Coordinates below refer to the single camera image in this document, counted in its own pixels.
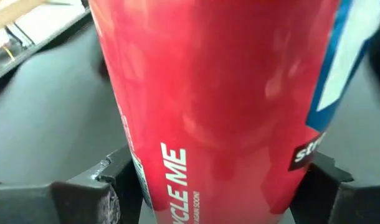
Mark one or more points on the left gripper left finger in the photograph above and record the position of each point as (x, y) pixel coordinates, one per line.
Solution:
(68, 202)

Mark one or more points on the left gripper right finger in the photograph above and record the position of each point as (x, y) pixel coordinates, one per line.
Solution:
(339, 202)

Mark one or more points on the red Fanta strawberry can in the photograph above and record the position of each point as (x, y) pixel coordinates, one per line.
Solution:
(224, 93)

